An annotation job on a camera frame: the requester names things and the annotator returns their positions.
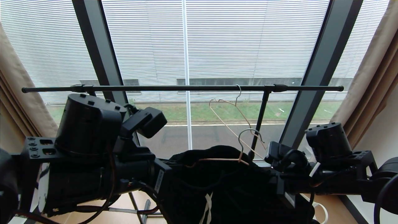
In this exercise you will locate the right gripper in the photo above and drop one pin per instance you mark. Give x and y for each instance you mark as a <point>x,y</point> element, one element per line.
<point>292,185</point>

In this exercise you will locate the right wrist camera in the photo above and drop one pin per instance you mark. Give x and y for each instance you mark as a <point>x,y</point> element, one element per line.
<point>276,154</point>

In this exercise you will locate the pink clothes hanger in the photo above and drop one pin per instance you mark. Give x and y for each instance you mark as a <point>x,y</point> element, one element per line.
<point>217,160</point>
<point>241,90</point>

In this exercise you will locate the black clothes rack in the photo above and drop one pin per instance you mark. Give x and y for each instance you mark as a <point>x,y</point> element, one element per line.
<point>186,88</point>

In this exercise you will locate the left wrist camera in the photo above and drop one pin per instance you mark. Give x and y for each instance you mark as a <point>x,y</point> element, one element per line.
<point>149,121</point>

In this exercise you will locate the window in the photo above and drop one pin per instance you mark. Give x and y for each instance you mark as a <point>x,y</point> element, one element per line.
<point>99,46</point>

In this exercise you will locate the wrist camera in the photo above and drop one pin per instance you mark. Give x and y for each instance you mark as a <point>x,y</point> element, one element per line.
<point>149,121</point>
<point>276,154</point>

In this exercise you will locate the white laundry basket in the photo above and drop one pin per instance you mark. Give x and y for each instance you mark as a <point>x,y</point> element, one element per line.
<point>323,210</point>

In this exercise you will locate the black garment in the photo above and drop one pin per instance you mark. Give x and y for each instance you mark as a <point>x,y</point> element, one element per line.
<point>233,193</point>

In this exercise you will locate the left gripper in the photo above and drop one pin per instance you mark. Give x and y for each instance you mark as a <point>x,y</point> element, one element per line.
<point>140,174</point>

